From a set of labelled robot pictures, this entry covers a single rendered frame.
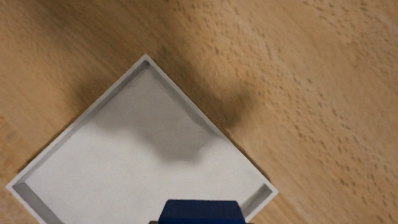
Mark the blue block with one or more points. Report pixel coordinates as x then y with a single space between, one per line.
191 211

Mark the grey shallow tray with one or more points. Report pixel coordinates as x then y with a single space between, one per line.
142 142

